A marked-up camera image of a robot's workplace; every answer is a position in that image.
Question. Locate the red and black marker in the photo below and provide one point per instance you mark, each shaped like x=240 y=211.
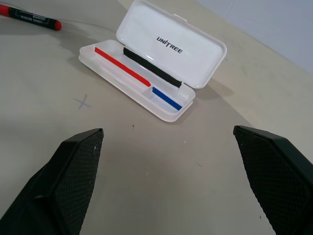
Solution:
x=31 y=19

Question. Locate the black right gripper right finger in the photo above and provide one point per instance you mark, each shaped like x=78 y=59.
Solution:
x=276 y=178

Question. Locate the white plastic pencil case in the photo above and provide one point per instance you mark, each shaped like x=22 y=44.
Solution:
x=171 y=58

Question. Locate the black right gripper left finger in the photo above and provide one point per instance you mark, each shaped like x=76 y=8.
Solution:
x=61 y=186

